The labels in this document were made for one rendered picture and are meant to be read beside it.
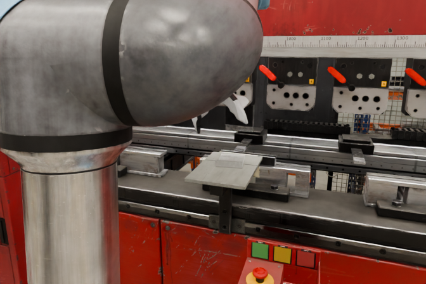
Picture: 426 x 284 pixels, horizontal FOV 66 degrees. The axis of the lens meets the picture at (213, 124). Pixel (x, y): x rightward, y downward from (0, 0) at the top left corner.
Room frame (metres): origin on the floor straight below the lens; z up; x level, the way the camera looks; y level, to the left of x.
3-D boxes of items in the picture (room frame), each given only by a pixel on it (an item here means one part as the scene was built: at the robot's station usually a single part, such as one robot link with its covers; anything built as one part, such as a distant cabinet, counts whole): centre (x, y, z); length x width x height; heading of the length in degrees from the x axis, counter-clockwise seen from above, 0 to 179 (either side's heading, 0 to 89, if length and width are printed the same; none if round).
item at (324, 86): (1.68, -0.03, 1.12); 1.13 x 0.02 x 0.44; 71
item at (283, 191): (1.06, -0.11, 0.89); 0.30 x 0.05 x 0.03; 71
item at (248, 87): (1.13, -0.07, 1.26); 0.15 x 0.09 x 0.17; 71
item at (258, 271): (0.74, -0.12, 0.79); 0.04 x 0.04 x 0.04
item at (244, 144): (1.27, -0.14, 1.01); 0.26 x 0.12 x 0.05; 161
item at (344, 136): (1.14, -0.52, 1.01); 0.26 x 0.12 x 0.05; 161
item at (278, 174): (1.11, -0.14, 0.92); 0.39 x 0.06 x 0.10; 71
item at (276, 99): (1.07, -0.26, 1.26); 0.15 x 0.09 x 0.17; 71
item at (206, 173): (0.98, -0.04, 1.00); 0.26 x 0.18 x 0.01; 161
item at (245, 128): (1.12, -0.09, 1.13); 0.10 x 0.02 x 0.10; 71
